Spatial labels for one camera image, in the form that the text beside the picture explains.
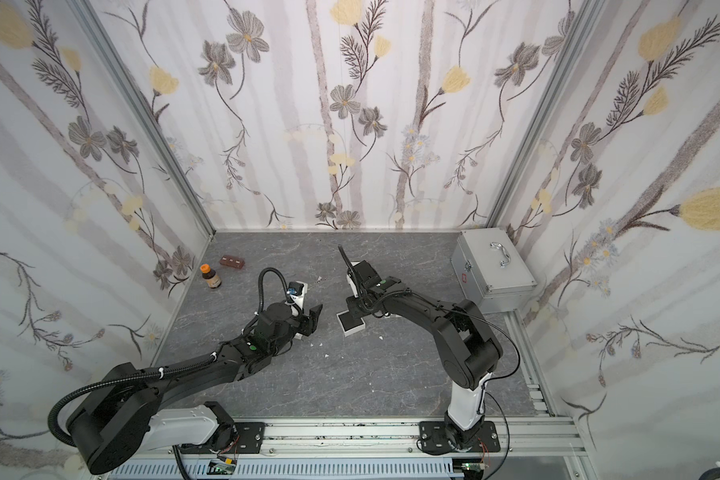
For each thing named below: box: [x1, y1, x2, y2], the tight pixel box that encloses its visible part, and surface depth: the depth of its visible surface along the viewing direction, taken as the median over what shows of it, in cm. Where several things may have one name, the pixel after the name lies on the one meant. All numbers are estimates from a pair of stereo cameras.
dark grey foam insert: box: [338, 311, 364, 332], surface depth 95 cm
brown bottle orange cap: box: [199, 263, 222, 289], surface depth 103 cm
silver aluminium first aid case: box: [450, 228, 538, 313], surface depth 93 cm
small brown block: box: [219, 255, 246, 269], surface depth 112 cm
